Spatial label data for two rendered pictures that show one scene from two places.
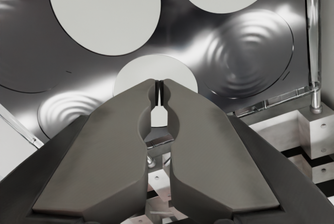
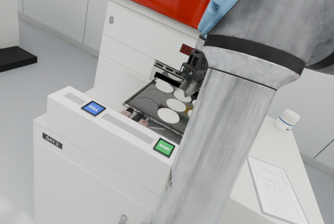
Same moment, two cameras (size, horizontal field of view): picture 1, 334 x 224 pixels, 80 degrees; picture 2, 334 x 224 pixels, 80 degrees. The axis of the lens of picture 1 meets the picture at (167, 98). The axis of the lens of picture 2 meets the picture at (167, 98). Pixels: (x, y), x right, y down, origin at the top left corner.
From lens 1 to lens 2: 87 cm
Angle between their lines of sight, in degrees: 89
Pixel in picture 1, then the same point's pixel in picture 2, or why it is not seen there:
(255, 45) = not seen: hidden behind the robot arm
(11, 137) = (105, 100)
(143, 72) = (171, 112)
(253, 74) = not seen: hidden behind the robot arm
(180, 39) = (182, 115)
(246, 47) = not seen: hidden behind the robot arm
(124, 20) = (176, 107)
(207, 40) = (186, 119)
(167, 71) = (175, 115)
